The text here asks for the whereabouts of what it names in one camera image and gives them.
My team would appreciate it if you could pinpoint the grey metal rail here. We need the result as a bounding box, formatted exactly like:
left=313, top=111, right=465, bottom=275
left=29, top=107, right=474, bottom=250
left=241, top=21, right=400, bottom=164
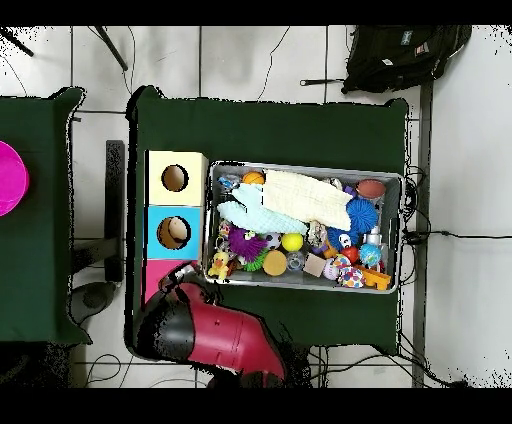
left=411, top=81, right=434, bottom=389

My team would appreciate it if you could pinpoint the black panel on stand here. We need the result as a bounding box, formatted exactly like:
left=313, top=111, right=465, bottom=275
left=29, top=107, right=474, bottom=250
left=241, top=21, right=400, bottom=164
left=67, top=139, right=126, bottom=326

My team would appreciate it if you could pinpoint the pink plastic bowl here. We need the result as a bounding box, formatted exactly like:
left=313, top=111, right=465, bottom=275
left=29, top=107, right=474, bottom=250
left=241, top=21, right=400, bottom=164
left=0, top=139, right=30, bottom=218

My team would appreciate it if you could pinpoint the black tripod leg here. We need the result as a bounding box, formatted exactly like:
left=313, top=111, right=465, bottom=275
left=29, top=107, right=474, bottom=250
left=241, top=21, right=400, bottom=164
left=93, top=25, right=129, bottom=72
left=0, top=26, right=35, bottom=57

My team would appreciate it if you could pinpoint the blue spiky ball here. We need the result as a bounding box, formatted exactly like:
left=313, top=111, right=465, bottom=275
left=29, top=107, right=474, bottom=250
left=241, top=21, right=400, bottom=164
left=346, top=197, right=380, bottom=235

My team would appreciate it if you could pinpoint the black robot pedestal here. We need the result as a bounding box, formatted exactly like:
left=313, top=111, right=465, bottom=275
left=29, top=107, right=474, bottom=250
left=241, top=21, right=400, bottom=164
left=279, top=341, right=314, bottom=389

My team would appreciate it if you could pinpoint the wooden box with three holes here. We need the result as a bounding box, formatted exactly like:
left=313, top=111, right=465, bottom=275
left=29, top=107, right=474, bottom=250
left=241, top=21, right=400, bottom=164
left=141, top=149, right=210, bottom=305

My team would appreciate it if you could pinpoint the blue green globe ball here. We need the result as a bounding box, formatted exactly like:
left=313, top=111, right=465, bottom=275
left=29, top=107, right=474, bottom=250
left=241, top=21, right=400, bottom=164
left=358, top=242, right=383, bottom=268

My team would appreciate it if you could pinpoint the silver mesh bin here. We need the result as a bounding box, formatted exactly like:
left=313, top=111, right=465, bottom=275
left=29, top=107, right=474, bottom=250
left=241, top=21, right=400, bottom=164
left=202, top=159, right=405, bottom=295

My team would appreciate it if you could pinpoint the brown toy football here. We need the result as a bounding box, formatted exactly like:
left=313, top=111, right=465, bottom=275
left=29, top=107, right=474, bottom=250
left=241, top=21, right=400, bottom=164
left=355, top=178, right=388, bottom=200

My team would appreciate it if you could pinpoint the black backpack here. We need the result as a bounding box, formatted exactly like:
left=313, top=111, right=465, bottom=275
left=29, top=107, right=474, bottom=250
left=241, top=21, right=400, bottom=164
left=299, top=25, right=473, bottom=95

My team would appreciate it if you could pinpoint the thin black cable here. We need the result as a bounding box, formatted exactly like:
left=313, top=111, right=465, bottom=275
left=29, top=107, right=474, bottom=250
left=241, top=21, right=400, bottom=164
left=429, top=229, right=512, bottom=240
left=255, top=25, right=291, bottom=103

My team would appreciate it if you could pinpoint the orange plastic toy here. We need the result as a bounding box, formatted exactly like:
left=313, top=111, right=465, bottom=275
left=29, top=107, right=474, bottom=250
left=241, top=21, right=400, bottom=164
left=355, top=264, right=392, bottom=292

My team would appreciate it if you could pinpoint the dark green tablecloth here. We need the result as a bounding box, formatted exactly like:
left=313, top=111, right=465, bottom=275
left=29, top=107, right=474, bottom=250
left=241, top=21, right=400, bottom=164
left=0, top=86, right=93, bottom=345
left=124, top=85, right=410, bottom=348

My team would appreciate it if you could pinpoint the cream waffle cloth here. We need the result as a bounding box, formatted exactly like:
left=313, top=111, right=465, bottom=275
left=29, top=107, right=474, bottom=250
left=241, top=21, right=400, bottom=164
left=261, top=169, right=354, bottom=231

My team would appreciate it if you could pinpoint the purple spiky monster toy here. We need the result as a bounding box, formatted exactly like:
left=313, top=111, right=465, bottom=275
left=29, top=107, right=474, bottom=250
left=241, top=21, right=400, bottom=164
left=228, top=225, right=269, bottom=263

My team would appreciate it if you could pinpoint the mint waffle cloth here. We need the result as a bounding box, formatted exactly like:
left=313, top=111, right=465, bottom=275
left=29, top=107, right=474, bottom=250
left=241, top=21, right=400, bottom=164
left=216, top=182, right=310, bottom=236

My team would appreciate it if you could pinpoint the round orange sponge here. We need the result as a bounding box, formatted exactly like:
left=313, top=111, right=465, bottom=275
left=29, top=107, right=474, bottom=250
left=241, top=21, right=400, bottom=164
left=262, top=249, right=288, bottom=277

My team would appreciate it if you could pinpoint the yellow duck plush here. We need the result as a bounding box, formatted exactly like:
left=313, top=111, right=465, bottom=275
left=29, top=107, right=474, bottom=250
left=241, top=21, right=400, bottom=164
left=207, top=250, right=232, bottom=282

